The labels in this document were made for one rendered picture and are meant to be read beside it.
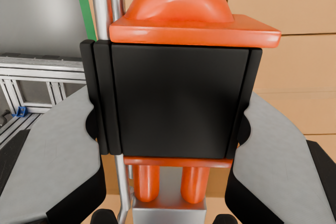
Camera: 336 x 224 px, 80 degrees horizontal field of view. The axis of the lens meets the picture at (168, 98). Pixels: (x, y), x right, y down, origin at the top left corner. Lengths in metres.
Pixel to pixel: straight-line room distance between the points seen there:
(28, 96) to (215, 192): 1.16
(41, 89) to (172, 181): 1.17
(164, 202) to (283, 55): 0.65
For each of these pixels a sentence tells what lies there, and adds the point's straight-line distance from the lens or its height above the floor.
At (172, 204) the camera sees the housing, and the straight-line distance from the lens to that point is 0.19.
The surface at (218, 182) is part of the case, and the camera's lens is 0.46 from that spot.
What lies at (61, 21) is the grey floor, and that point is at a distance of 1.35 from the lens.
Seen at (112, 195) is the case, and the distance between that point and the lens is 0.44.
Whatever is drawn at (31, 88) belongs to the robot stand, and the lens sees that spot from 1.34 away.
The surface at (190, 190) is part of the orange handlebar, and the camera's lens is 0.18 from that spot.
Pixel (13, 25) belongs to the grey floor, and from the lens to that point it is 1.50.
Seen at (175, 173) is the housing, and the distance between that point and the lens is 0.21.
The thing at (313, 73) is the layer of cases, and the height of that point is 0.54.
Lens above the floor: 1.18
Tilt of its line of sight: 60 degrees down
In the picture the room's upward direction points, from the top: 178 degrees counter-clockwise
